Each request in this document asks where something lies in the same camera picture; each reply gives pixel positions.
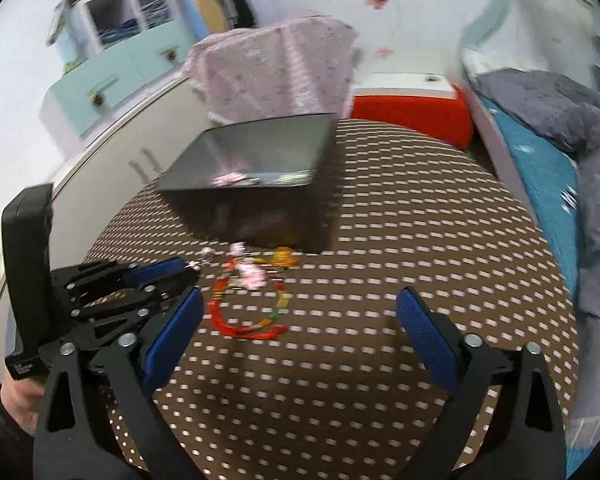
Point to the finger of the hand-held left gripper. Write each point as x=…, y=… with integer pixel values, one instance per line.
x=155, y=270
x=120, y=312

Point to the red storage bench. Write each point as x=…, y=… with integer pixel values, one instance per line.
x=410, y=115

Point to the grey metal tin box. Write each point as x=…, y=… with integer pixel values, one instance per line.
x=260, y=220

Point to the teal bunk bed frame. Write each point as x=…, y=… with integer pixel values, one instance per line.
x=490, y=125

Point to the folded grey clothes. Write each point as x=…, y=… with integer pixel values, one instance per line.
x=155, y=10

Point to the person's left forearm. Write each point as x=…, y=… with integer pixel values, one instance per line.
x=5, y=450

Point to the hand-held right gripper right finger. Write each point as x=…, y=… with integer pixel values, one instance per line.
x=425, y=340

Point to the person's left hand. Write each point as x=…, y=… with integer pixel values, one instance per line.
x=22, y=400

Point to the row of hanging clothes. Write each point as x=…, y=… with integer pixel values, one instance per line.
x=215, y=0

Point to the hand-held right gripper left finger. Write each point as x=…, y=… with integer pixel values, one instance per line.
x=172, y=340

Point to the lilac stair cabinet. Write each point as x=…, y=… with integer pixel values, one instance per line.
x=80, y=10

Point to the pinecone drawer ornament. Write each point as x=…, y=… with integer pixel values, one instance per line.
x=169, y=55
x=98, y=100

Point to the narrow teal drawer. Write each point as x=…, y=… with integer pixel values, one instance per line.
x=150, y=45

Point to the teal bed sheet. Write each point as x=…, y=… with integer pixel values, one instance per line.
x=540, y=170

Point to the pink checked bear cloth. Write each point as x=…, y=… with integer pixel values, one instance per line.
x=270, y=70

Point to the brown polka-dot tablecloth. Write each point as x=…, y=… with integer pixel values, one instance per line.
x=380, y=240

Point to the faded pink butterfly sticker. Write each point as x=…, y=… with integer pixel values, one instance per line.
x=385, y=53

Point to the folded blue jeans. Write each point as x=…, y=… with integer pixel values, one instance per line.
x=120, y=30

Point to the pink flower charm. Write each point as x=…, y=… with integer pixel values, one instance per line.
x=252, y=277

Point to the green plant decoration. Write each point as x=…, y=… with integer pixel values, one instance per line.
x=72, y=65

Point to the wide teal drawer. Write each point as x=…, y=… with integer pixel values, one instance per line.
x=75, y=100

